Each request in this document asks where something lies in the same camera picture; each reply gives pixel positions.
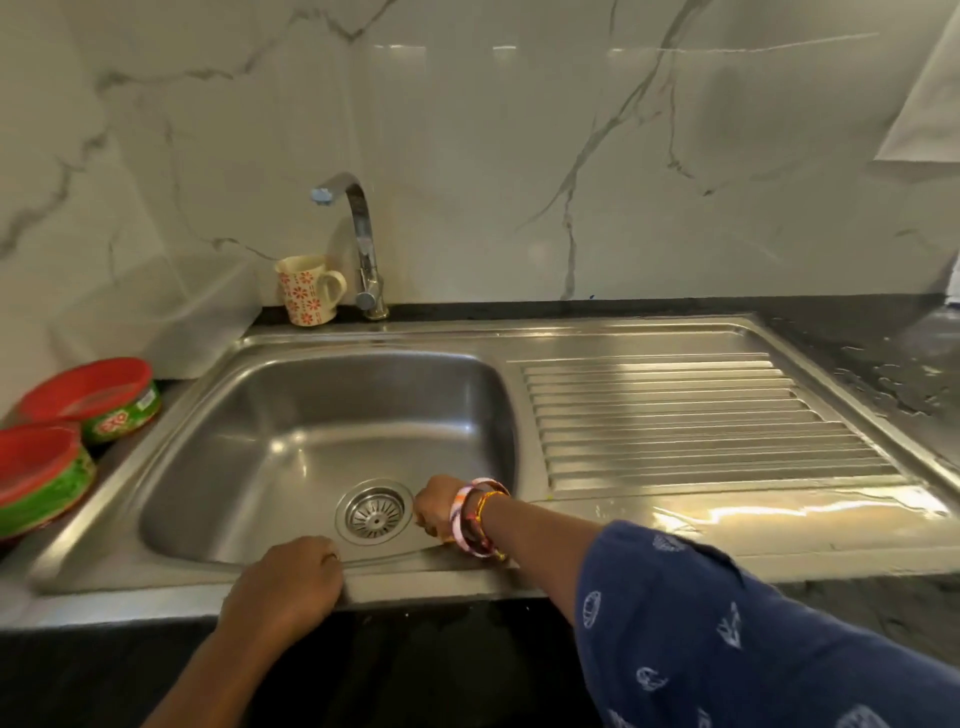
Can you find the person's left hand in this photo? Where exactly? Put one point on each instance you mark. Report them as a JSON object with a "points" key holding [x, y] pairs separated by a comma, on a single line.
{"points": [[277, 592]]}

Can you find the person's right hand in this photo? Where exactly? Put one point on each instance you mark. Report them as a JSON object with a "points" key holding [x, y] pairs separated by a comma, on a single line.
{"points": [[435, 506]]}

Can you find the person's right forearm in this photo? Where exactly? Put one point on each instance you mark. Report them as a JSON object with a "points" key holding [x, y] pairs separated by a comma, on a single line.
{"points": [[540, 544]]}

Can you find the person's left forearm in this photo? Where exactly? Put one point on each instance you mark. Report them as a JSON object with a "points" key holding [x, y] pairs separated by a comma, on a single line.
{"points": [[199, 679]]}

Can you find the pink white bangles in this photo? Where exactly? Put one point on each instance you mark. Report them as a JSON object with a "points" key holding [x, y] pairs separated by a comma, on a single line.
{"points": [[469, 517]]}

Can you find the sink drain strainer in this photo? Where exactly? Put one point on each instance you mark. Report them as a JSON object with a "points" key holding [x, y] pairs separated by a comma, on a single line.
{"points": [[373, 511]]}

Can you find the stainless steel sink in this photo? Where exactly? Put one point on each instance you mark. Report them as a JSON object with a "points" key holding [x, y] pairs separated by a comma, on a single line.
{"points": [[487, 450]]}

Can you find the cream floral mug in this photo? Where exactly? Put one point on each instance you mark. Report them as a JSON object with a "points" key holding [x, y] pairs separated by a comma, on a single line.
{"points": [[307, 291]]}

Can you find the red-lidded green tub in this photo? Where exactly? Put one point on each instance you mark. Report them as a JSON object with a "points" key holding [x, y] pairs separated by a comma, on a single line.
{"points": [[37, 480], [101, 401]]}

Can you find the chrome faucet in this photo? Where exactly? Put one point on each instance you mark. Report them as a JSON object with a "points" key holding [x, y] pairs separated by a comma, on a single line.
{"points": [[360, 240]]}

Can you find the blue patterned sleeve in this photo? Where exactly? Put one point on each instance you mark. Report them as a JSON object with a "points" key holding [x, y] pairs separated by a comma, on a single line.
{"points": [[735, 645]]}

